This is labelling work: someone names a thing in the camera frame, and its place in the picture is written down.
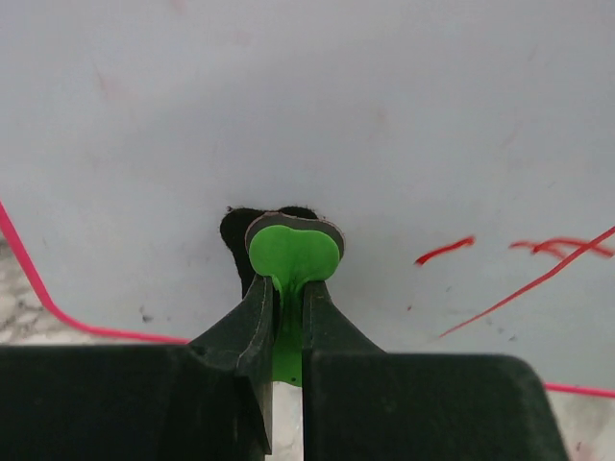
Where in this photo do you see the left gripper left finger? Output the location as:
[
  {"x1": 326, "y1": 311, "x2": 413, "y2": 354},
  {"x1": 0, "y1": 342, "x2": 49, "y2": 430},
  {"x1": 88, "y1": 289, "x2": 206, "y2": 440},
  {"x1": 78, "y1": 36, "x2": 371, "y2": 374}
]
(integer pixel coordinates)
[{"x1": 1, "y1": 277, "x2": 274, "y2": 460}]

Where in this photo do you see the pink framed whiteboard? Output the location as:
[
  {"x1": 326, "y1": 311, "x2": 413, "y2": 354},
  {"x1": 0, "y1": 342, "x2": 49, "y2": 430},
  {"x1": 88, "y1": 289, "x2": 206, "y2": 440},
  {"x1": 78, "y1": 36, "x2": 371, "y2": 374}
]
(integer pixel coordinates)
[{"x1": 1, "y1": 1, "x2": 614, "y2": 393}]

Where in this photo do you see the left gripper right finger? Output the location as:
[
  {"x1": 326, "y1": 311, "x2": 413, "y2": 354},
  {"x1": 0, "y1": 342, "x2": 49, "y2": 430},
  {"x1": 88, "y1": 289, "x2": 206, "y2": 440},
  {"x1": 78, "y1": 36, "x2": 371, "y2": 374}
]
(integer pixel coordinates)
[{"x1": 303, "y1": 282, "x2": 568, "y2": 461}]

